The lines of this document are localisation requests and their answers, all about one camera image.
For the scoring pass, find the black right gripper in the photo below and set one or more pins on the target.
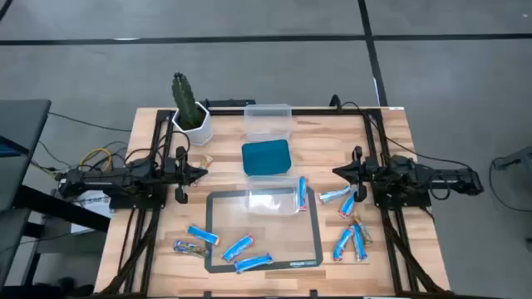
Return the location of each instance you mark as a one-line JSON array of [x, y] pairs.
[[360, 174]]

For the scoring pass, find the blue purple granola bar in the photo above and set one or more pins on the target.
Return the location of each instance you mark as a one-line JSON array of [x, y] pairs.
[[253, 263]]

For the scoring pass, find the dark grey desk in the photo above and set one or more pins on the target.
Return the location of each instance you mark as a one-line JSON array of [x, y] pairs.
[[21, 137]]

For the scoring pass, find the black clamp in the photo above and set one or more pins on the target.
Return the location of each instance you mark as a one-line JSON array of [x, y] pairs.
[[334, 101]]

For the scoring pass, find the blue orange granola bar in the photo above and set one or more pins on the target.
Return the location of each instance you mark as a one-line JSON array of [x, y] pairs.
[[203, 235]]

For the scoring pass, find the purple green granola bar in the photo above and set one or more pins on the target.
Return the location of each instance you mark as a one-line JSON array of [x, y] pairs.
[[190, 248]]

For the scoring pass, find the small brown granola bar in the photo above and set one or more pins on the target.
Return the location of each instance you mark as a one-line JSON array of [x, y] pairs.
[[205, 161]]

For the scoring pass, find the clear plastic bin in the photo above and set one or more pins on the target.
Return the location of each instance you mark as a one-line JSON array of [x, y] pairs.
[[270, 201], [268, 128]]

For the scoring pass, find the black aluminium frame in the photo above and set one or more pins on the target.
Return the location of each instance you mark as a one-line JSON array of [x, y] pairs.
[[370, 133], [158, 128]]

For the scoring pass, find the black aluminium frame rail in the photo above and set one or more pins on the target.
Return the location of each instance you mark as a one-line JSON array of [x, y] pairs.
[[324, 111]]

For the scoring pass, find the teal plastic bin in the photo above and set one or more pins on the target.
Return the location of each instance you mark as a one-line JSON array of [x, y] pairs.
[[266, 158]]

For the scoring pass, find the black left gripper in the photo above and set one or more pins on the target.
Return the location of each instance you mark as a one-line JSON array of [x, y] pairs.
[[181, 174]]

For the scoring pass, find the green cactus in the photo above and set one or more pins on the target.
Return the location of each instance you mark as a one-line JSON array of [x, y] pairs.
[[185, 99]]

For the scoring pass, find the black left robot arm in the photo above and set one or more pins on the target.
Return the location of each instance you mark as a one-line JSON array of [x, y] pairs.
[[124, 176]]

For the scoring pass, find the translucent baking mat black border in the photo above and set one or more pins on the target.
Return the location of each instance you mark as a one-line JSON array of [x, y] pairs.
[[270, 236]]

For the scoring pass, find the black box behind table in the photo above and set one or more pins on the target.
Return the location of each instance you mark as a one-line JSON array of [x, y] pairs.
[[228, 102]]

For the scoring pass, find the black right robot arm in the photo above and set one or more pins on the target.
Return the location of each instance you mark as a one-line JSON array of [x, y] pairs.
[[415, 174]]

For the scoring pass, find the white cardboard box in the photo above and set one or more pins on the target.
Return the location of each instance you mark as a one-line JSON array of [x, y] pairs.
[[89, 201]]

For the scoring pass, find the blue red granola bar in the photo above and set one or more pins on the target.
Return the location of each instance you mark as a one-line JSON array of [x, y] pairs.
[[347, 204], [302, 193], [237, 247]]

